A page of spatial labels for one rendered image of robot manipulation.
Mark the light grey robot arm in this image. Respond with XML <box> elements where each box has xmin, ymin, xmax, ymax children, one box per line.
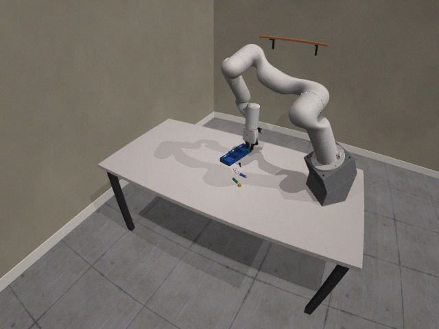
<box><xmin>221</xmin><ymin>44</ymin><xmax>345</xmax><ymax>171</ymax></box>

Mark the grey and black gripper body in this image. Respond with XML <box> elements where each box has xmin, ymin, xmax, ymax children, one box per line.
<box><xmin>243</xmin><ymin>127</ymin><xmax>259</xmax><ymax>144</ymax></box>

